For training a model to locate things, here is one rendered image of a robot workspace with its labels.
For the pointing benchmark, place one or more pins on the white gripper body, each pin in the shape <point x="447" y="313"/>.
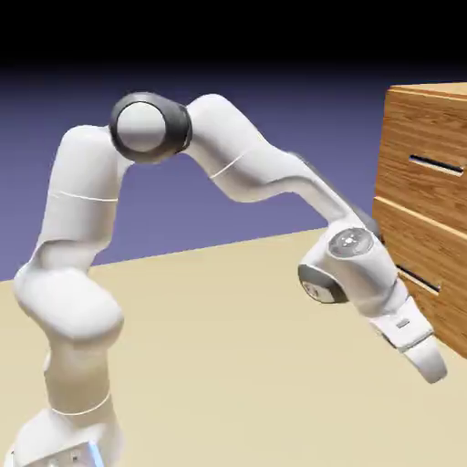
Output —
<point x="427" y="359"/>

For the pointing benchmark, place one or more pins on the light wood cabinet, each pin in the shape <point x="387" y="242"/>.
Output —
<point x="430" y="233"/>

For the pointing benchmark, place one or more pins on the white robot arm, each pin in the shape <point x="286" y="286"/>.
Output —
<point x="80" y="219"/>

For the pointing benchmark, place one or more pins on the wood drawer front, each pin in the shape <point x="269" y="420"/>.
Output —
<point x="419" y="127"/>
<point x="448" y="266"/>

